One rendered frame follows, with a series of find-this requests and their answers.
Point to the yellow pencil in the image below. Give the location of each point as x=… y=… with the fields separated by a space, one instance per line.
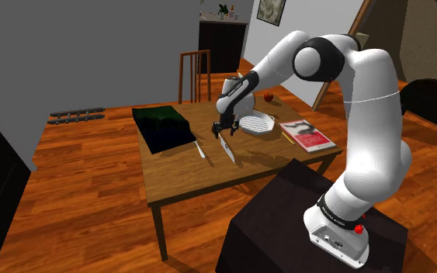
x=287 y=138

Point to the brown wooden chair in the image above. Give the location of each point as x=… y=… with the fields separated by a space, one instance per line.
x=194 y=75

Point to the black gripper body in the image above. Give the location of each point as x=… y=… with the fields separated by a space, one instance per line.
x=225 y=122

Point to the small white knife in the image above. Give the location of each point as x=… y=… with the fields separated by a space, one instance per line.
x=200 y=150

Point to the black sofa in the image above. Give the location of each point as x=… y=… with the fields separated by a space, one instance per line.
x=432 y=102

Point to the framed wall picture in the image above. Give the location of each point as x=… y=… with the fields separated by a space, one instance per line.
x=271 y=11

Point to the wooden leaning frame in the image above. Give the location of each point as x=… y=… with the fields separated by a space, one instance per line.
x=339 y=56

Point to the brown wooden table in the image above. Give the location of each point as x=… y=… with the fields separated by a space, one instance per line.
x=187 y=170

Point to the dark cabinet with plants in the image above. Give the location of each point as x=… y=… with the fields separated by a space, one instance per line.
x=222 y=45

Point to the white octagonal plate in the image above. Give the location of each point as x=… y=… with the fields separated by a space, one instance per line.
x=258 y=124

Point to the dark robot stand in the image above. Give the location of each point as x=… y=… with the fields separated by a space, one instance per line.
x=278 y=227

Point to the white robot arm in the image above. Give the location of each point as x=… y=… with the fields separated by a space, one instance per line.
x=369 y=124

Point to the large kitchen knife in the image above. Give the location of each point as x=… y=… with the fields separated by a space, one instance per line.
x=227 y=148

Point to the red book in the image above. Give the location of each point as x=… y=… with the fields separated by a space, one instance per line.
x=309 y=136

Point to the red apple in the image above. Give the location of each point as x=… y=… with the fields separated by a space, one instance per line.
x=268 y=96

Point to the dark green box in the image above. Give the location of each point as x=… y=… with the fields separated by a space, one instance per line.
x=164 y=128

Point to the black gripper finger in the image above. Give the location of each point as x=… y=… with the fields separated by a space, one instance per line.
x=215 y=132
x=233 y=128

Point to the grey wall rack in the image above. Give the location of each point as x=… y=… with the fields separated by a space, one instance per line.
x=76 y=115

